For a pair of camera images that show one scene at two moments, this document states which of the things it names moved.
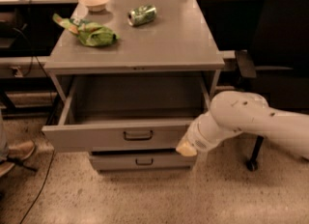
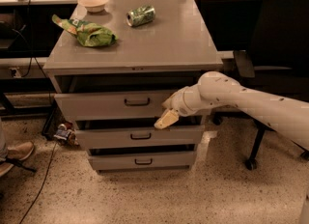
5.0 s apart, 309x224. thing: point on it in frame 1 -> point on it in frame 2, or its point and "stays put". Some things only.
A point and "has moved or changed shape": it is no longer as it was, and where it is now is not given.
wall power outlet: (18, 73) stays put
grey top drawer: (126, 113) has moved or changed shape
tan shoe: (21, 152) stays put
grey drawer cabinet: (129, 103) stays put
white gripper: (197, 138) -> (179, 104)
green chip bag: (91, 34) stays put
